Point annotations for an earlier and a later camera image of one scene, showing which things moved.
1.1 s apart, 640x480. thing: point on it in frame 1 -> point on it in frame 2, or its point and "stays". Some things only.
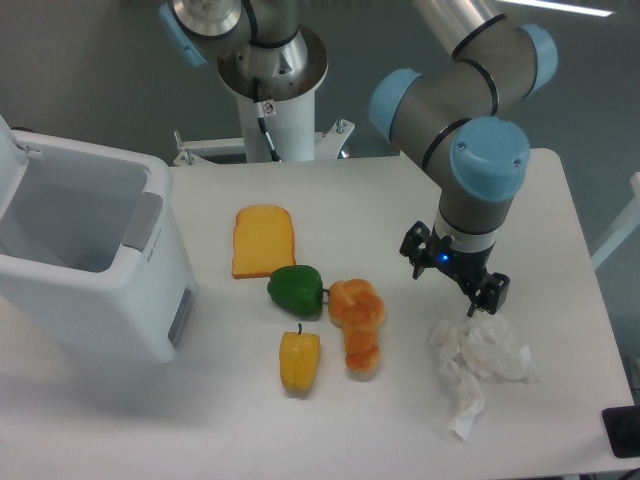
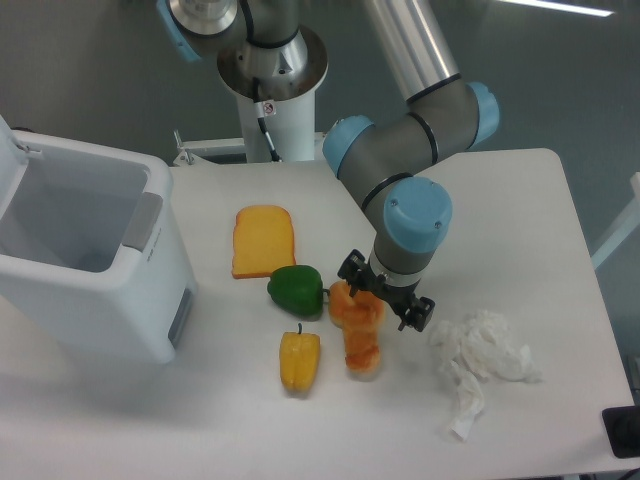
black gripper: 423,247 -> 355,271
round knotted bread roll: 354,304 stays
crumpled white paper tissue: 482,344 stays
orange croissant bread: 362,352 stays
